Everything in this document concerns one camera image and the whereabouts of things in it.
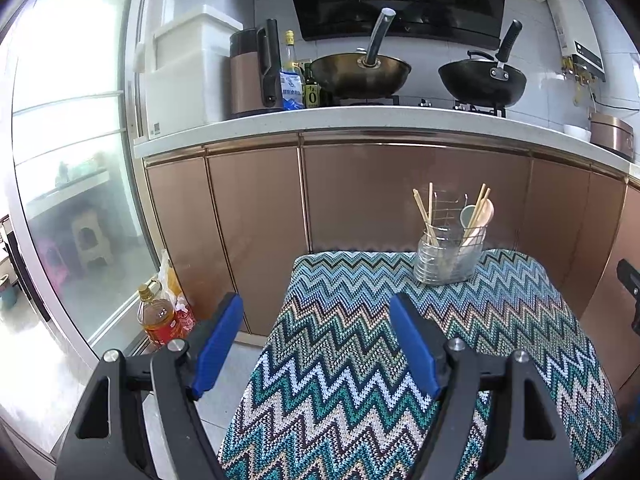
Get pale blue ceramic spoon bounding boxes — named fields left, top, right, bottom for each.
left=459, top=204, right=475, bottom=233

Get bamboo chopstick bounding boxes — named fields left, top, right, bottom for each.
left=470, top=188, right=492, bottom=236
left=412, top=188, right=438, bottom=247
left=427, top=182, right=435, bottom=236
left=463, top=183, right=490, bottom=240

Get white ceramic spoon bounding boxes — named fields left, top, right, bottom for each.
left=459, top=198, right=495, bottom=250

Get cooking oil bottle on floor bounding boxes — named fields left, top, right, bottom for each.
left=137, top=280, right=180, bottom=346

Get red snack bag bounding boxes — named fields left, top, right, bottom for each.
left=158, top=249, right=196, bottom=335

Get copper rice cooker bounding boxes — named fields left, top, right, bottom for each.
left=589, top=112, right=634, bottom=162

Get white bowl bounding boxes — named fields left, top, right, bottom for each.
left=563, top=124, right=591, bottom=143

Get zigzag knitted cloth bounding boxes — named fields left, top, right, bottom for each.
left=217, top=248, right=624, bottom=480

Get gas stove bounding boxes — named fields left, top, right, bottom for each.
left=320, top=91, right=506, bottom=118

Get black wok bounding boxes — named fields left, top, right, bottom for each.
left=438, top=20, right=527, bottom=116

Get white water heater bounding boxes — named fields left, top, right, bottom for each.
left=547, top=0, right=606, bottom=81

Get copper lower cabinets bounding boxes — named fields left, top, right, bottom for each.
left=144, top=131, right=639, bottom=392

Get sliding glass door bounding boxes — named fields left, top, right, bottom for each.
left=1, top=0, right=157, bottom=354

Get white countertop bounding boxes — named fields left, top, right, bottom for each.
left=134, top=105, right=639, bottom=182

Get bronze wok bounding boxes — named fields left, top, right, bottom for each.
left=310, top=8, right=411, bottom=100

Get dark sauce bottle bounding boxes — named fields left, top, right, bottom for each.
left=303, top=61, right=320, bottom=108

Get white storage box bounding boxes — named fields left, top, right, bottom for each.
left=134, top=4, right=243, bottom=139

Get copper electric kettle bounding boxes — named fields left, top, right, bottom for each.
left=230, top=18, right=283, bottom=118

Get yellow cap oil bottle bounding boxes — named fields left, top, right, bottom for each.
left=282, top=29, right=298, bottom=74

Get wire utensil holder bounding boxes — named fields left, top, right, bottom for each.
left=413, top=189, right=484, bottom=286

